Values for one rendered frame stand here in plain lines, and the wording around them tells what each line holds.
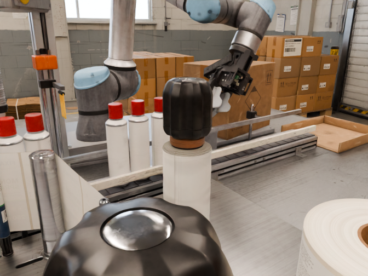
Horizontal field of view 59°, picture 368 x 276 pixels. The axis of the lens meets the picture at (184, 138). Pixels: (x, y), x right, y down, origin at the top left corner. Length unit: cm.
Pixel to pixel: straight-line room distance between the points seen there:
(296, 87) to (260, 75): 326
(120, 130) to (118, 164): 8
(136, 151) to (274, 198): 38
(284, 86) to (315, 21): 202
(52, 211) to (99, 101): 58
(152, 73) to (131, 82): 294
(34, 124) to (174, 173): 32
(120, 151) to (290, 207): 44
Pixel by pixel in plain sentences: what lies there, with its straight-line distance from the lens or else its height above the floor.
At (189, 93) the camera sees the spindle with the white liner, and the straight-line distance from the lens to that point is 49.
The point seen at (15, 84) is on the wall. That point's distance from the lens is 617.
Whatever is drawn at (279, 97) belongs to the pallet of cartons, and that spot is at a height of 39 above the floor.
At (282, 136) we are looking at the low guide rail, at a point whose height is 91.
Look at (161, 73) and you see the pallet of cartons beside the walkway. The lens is 419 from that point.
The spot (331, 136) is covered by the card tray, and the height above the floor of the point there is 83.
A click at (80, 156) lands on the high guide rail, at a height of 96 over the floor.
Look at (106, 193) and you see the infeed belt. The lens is 80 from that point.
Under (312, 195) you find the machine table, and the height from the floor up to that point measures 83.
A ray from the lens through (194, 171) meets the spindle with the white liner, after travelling 53.
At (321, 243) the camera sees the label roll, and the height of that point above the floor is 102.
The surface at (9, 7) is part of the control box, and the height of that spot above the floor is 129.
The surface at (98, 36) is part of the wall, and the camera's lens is 623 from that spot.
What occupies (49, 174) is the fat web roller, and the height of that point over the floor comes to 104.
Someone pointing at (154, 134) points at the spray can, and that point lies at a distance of 84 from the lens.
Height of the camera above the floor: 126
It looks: 19 degrees down
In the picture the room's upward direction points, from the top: straight up
